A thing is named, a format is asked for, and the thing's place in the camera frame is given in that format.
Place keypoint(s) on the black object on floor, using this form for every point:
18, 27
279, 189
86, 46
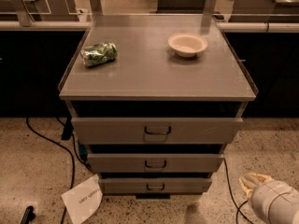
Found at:
28, 215

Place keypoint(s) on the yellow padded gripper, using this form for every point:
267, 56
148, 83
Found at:
263, 197

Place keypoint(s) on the grey top drawer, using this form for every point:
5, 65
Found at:
93, 131

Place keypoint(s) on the white paper sign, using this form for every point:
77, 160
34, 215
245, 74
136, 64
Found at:
83, 200

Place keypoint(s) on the white horizontal rail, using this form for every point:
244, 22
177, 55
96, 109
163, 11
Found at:
226, 27

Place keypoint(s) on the grey drawer cabinet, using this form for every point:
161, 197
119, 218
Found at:
149, 80

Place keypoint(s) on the grey bottom drawer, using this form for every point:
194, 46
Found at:
168, 185

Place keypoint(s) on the grey drawer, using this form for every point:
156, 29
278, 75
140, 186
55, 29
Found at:
155, 163
93, 131
168, 185

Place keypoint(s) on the crushed green soda can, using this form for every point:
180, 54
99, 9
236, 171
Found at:
98, 54

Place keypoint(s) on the white paper bowl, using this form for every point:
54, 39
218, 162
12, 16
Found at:
187, 45

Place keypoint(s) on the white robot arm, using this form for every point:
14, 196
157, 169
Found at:
272, 201

